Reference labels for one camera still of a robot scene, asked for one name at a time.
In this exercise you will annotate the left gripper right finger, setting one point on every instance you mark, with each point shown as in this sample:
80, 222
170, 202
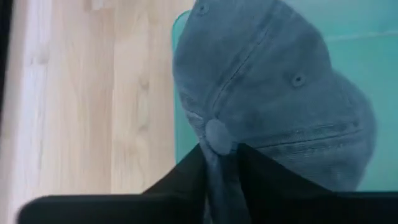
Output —
273, 193

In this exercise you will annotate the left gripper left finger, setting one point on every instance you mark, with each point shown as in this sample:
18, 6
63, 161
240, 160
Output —
186, 186

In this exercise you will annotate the grey denim cap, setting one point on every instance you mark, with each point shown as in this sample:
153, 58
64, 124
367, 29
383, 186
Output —
264, 77

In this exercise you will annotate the teal translucent plastic bin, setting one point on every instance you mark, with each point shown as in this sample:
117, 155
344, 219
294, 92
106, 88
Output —
373, 62

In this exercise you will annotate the black aluminium table frame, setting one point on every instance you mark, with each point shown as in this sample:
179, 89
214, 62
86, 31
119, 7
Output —
3, 46

